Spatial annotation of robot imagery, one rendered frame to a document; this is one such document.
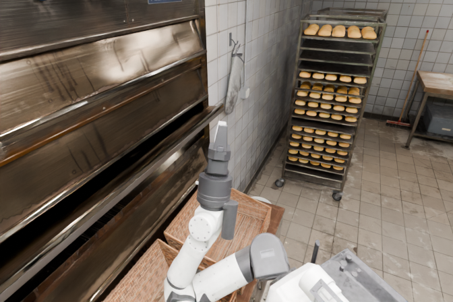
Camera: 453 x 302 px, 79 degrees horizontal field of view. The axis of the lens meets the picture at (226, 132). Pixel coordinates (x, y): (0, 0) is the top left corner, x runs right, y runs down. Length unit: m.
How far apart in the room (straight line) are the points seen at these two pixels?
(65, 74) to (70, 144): 0.24
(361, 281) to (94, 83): 0.99
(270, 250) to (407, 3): 4.40
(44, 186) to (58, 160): 0.09
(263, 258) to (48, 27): 0.89
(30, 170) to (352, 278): 0.95
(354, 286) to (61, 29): 1.08
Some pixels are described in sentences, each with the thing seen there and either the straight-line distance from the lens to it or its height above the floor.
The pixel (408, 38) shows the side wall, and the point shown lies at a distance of 4.95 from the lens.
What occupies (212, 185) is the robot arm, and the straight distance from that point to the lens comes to 0.69.
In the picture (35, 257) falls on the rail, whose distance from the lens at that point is 0.94.
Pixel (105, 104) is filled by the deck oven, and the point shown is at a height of 1.67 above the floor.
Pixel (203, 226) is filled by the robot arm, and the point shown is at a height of 1.54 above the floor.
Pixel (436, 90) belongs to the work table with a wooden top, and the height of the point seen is 0.87.
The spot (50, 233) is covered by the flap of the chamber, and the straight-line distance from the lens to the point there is 1.03.
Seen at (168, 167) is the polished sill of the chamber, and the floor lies 1.18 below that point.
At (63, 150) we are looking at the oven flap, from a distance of 1.06.
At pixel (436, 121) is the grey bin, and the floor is 0.41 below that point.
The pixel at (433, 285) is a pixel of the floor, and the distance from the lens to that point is 2.91.
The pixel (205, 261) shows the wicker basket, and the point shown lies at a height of 0.74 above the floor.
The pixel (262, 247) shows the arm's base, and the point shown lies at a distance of 0.85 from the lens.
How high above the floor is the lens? 2.07
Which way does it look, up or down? 29 degrees down
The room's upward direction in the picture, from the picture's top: straight up
